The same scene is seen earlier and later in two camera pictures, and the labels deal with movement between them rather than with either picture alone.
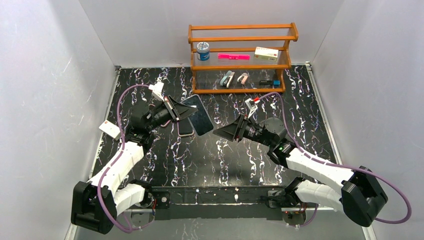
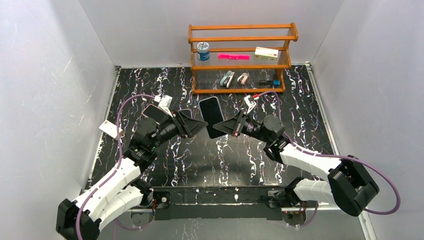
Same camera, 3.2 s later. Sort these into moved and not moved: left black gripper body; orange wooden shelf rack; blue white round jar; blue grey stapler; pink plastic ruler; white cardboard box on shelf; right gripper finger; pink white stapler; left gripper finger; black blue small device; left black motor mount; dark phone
Moved: right gripper finger; left gripper finger; dark phone; left black gripper body
Not moved: blue grey stapler; pink plastic ruler; orange wooden shelf rack; black blue small device; blue white round jar; pink white stapler; white cardboard box on shelf; left black motor mount
